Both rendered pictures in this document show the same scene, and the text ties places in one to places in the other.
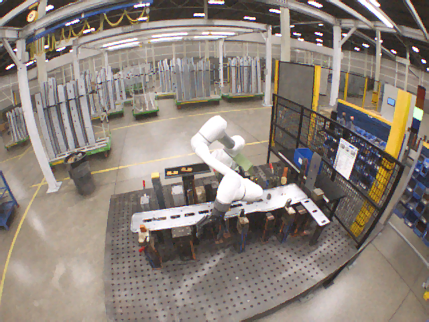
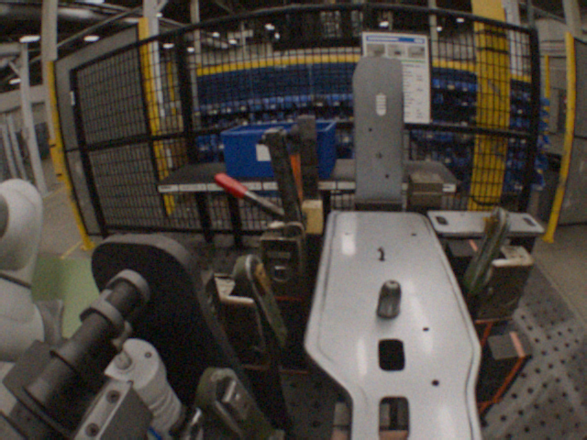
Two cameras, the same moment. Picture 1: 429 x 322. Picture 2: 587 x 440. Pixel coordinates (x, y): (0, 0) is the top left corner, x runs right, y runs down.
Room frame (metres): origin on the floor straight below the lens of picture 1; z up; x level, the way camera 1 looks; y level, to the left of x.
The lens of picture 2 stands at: (1.10, -0.09, 1.28)
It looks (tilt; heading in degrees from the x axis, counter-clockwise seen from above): 25 degrees down; 295
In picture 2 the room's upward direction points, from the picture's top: 4 degrees counter-clockwise
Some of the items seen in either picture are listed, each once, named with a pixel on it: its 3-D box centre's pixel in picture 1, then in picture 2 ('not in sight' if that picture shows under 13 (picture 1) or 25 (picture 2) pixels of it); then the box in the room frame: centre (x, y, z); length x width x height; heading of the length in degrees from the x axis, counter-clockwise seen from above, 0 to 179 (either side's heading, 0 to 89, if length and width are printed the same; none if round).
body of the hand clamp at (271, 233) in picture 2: (271, 194); (289, 311); (1.31, -0.50, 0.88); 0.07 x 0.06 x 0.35; 13
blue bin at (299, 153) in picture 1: (308, 161); (281, 148); (1.50, -0.90, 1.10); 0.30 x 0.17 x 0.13; 7
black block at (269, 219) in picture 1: (267, 229); (475, 401); (0.94, -0.38, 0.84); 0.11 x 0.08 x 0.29; 13
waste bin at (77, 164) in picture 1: (80, 173); not in sight; (2.51, 2.47, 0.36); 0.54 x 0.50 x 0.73; 18
